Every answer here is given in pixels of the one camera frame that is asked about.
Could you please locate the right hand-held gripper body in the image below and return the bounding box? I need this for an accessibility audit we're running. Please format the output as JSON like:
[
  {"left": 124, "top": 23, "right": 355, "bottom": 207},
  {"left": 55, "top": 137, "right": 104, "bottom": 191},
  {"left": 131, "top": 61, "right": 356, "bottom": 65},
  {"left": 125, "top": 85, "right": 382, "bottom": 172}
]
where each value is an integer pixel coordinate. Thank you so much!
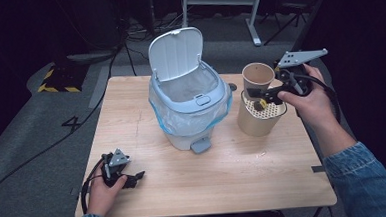
[{"left": 272, "top": 47, "right": 332, "bottom": 99}]

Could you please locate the white metal table frame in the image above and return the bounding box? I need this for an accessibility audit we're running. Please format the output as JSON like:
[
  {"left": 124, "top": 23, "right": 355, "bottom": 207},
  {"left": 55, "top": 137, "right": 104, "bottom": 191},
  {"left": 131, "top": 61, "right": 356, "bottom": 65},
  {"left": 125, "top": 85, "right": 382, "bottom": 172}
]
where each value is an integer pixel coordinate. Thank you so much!
[{"left": 180, "top": 0, "right": 268, "bottom": 51}]

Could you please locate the black tripod stand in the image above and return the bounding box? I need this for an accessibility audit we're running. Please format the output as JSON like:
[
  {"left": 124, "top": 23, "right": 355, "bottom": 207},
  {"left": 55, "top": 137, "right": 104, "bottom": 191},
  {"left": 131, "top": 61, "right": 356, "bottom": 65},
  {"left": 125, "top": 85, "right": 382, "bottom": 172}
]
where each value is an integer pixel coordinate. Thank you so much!
[{"left": 259, "top": 0, "right": 312, "bottom": 47}]

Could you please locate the beige paper cup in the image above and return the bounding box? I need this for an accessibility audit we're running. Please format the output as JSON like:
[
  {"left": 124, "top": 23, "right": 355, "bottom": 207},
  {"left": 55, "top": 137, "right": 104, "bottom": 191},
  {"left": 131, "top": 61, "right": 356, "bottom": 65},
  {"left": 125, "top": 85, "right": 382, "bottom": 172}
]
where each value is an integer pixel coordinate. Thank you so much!
[{"left": 241, "top": 61, "right": 277, "bottom": 94}]

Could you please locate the clear plastic bin liner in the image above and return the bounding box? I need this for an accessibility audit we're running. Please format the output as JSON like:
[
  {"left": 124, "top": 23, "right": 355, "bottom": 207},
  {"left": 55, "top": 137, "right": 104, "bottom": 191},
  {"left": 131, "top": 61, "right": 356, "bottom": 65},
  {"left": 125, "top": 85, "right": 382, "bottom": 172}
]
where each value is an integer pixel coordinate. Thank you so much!
[{"left": 146, "top": 64, "right": 235, "bottom": 140}]

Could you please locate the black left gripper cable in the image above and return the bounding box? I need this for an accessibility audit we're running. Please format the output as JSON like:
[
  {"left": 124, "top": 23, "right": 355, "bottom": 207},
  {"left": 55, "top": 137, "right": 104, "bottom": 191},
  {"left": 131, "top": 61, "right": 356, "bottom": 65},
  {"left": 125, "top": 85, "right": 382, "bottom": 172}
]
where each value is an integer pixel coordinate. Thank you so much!
[{"left": 78, "top": 157, "right": 108, "bottom": 215}]

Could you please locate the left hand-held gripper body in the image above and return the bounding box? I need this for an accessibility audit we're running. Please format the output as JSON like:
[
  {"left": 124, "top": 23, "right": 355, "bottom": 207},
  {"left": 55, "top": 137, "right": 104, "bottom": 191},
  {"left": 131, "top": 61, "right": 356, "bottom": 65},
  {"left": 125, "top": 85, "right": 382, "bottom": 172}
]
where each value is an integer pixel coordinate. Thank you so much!
[{"left": 99, "top": 147, "right": 133, "bottom": 189}]

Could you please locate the person's right hand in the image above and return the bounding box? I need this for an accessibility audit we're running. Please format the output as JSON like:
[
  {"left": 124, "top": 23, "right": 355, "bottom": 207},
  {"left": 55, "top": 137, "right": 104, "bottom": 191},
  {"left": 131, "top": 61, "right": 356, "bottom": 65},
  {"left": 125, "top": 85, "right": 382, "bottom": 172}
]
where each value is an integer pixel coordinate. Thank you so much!
[{"left": 275, "top": 61, "right": 334, "bottom": 136}]

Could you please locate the black floor cable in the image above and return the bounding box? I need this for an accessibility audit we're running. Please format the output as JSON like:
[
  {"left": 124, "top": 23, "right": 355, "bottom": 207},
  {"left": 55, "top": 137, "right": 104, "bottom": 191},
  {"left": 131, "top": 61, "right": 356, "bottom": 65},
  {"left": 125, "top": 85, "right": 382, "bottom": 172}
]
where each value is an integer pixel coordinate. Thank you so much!
[{"left": 0, "top": 41, "right": 133, "bottom": 202}]

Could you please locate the beige container with perforated lid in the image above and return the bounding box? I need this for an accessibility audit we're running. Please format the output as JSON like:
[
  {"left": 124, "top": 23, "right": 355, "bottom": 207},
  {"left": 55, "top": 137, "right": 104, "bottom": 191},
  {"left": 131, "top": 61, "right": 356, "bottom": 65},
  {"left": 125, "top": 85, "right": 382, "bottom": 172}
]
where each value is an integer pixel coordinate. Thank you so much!
[{"left": 235, "top": 87, "right": 290, "bottom": 139}]

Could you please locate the person's left hand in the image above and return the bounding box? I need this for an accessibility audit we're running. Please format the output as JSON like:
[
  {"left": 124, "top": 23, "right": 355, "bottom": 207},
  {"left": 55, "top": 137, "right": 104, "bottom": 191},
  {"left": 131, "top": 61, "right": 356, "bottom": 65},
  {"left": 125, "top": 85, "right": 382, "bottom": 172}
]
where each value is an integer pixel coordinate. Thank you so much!
[{"left": 84, "top": 171, "right": 131, "bottom": 217}]

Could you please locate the white pedal trash bin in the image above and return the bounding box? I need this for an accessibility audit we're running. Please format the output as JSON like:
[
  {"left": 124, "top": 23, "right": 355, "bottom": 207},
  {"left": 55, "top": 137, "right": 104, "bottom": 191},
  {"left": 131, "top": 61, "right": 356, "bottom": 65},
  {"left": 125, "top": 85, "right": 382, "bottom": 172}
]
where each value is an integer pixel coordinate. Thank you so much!
[{"left": 146, "top": 25, "right": 236, "bottom": 158}]

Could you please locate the black yellow striped floor mat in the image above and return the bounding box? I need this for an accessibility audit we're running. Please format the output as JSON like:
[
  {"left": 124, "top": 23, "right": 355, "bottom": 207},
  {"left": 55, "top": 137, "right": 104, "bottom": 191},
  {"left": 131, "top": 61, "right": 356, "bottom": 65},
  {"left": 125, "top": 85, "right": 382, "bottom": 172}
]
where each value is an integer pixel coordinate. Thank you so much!
[{"left": 35, "top": 60, "right": 91, "bottom": 96}]

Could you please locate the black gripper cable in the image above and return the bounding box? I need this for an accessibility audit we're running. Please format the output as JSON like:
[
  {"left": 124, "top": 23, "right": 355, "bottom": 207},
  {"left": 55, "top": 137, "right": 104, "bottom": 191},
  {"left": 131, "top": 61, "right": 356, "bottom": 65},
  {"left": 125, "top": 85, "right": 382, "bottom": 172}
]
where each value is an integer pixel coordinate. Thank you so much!
[
  {"left": 78, "top": 157, "right": 108, "bottom": 215},
  {"left": 298, "top": 71, "right": 343, "bottom": 128}
]

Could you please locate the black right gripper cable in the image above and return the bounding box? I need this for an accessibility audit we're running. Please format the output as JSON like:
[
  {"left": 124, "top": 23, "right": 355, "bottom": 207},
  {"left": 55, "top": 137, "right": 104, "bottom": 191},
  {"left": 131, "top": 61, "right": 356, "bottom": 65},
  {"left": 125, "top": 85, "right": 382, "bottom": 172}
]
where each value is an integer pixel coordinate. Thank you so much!
[{"left": 298, "top": 71, "right": 343, "bottom": 128}]

